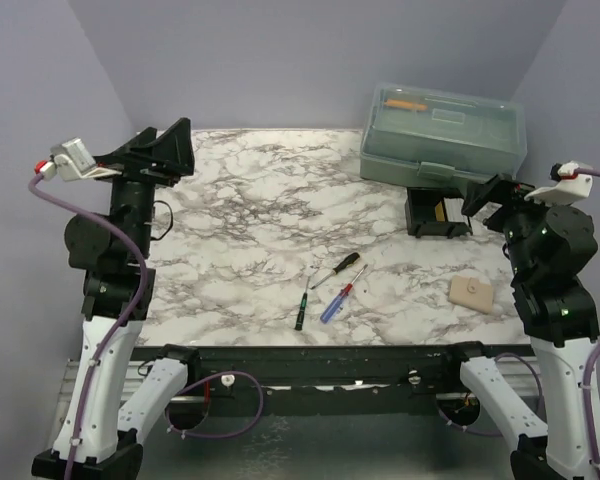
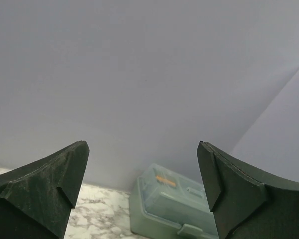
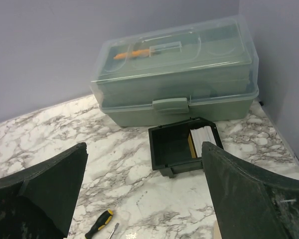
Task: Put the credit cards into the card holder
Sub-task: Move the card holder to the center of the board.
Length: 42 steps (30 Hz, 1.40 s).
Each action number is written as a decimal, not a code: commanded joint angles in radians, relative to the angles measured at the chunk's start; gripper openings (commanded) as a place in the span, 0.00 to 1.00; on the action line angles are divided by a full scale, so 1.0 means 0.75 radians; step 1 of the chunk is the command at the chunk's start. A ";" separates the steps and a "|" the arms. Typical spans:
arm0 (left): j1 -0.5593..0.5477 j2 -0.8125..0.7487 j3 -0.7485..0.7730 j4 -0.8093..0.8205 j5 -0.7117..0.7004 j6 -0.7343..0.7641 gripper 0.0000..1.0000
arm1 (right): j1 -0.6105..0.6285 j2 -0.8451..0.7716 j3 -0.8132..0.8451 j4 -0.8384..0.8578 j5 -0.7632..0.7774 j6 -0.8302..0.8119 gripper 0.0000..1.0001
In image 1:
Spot black yellow screwdriver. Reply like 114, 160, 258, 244
310, 252, 360, 290

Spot blue red screwdriver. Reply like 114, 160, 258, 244
320, 264, 368, 324

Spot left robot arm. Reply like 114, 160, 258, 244
29, 118, 202, 479

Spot black card stand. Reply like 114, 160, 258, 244
404, 188, 473, 239

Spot translucent green toolbox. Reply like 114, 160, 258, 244
360, 83, 527, 188

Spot orange tool inside toolbox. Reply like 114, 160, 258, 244
384, 99, 428, 112

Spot aluminium rail frame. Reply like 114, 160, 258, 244
44, 357, 600, 480

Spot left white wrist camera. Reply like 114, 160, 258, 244
34, 138, 120, 182

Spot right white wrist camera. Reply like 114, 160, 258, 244
524, 162, 593, 206

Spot small green black screwdriver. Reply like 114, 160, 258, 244
294, 277, 311, 331

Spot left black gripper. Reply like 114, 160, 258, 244
94, 116, 196, 257

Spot white cards in stand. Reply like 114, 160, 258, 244
435, 198, 465, 223

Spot black front mounting bar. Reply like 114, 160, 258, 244
132, 342, 533, 417

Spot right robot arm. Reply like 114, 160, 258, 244
439, 166, 600, 479

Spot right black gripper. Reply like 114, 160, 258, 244
463, 168, 569, 279

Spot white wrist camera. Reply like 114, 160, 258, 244
524, 162, 593, 206
34, 138, 120, 182

